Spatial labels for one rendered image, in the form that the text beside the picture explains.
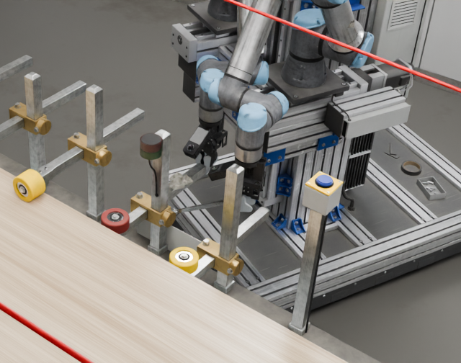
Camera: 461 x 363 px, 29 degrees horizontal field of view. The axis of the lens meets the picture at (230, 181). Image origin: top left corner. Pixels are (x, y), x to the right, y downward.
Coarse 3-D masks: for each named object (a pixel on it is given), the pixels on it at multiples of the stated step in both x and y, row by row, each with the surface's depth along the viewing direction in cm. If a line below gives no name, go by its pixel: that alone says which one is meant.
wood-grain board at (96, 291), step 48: (0, 192) 261; (0, 240) 245; (48, 240) 246; (96, 240) 248; (0, 288) 230; (48, 288) 232; (96, 288) 233; (144, 288) 234; (192, 288) 236; (0, 336) 217; (96, 336) 220; (144, 336) 221; (192, 336) 222; (240, 336) 223; (288, 336) 225
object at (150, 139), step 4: (144, 136) 247; (148, 136) 247; (152, 136) 247; (156, 136) 247; (144, 140) 245; (148, 140) 246; (152, 140) 246; (156, 140) 246; (160, 140) 246; (148, 144) 244; (152, 144) 244; (156, 144) 245; (148, 152) 246; (148, 160) 250; (160, 160) 252; (152, 168) 252; (156, 176) 256; (156, 180) 257; (156, 184) 258; (156, 188) 259; (156, 192) 260; (156, 196) 261
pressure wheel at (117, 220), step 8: (112, 208) 258; (104, 216) 255; (112, 216) 255; (120, 216) 256; (128, 216) 256; (104, 224) 253; (112, 224) 252; (120, 224) 253; (128, 224) 256; (120, 232) 254
